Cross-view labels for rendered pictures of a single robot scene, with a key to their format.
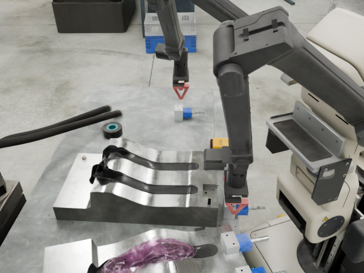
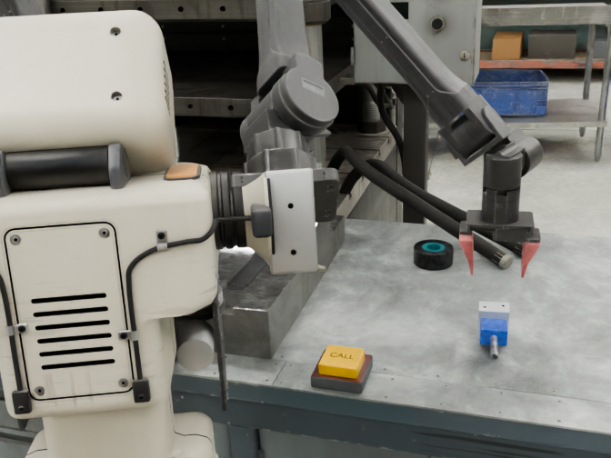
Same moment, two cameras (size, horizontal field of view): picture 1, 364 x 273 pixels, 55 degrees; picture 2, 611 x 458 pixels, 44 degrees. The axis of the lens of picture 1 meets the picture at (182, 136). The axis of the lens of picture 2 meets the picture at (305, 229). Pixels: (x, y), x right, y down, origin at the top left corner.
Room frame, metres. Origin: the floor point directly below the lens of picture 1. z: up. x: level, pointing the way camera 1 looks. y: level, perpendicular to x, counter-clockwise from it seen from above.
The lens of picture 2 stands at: (1.26, -1.13, 1.46)
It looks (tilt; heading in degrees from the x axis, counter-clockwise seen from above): 22 degrees down; 104
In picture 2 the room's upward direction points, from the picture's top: 3 degrees counter-clockwise
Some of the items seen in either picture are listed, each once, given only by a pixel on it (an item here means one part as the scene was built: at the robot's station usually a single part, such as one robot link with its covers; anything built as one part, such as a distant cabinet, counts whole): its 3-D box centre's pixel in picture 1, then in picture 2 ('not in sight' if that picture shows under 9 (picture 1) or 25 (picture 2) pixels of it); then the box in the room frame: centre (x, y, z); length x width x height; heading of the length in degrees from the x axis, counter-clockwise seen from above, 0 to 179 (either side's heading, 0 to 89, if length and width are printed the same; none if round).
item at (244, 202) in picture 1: (235, 200); not in sight; (0.72, -0.16, 0.88); 0.07 x 0.07 x 0.09; 88
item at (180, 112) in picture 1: (189, 112); (493, 334); (1.30, -0.03, 0.83); 0.13 x 0.05 x 0.05; 91
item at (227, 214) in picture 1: (244, 207); not in sight; (0.74, -0.19, 0.83); 0.13 x 0.05 x 0.05; 87
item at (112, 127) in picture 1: (112, 130); (433, 254); (1.18, 0.29, 0.82); 0.08 x 0.08 x 0.04
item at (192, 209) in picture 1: (140, 179); (247, 253); (0.83, 0.14, 0.87); 0.50 x 0.26 x 0.14; 86
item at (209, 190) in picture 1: (209, 194); not in sight; (0.76, -0.09, 0.87); 0.05 x 0.05 x 0.04; 86
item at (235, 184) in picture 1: (236, 176); not in sight; (0.74, -0.16, 0.96); 0.10 x 0.07 x 0.07; 178
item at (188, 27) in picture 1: (170, 24); not in sight; (4.10, 0.12, 0.28); 0.61 x 0.41 x 0.15; 90
